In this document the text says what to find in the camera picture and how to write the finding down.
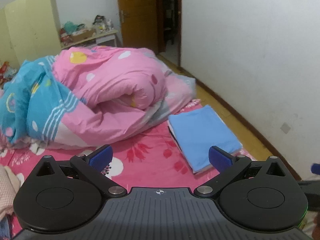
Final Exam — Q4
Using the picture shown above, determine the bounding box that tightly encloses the pink floral bed sheet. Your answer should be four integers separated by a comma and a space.
0, 97, 258, 240

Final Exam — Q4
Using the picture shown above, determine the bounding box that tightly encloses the cluttered white side table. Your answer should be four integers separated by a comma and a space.
60, 15, 118, 49

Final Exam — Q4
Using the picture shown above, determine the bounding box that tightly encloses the pink and blue quilt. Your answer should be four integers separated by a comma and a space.
1, 46, 196, 148

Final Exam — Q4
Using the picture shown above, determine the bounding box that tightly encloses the beige knitted garment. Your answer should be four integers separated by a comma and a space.
0, 165, 24, 220

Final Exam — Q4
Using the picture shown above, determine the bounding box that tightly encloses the brown wooden door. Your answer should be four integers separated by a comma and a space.
118, 0, 158, 53

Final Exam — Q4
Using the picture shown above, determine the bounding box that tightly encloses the light blue garment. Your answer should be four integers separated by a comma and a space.
168, 105, 242, 174

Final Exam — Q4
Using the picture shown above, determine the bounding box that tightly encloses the cream yellow wardrobe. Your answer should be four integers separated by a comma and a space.
1, 0, 62, 69

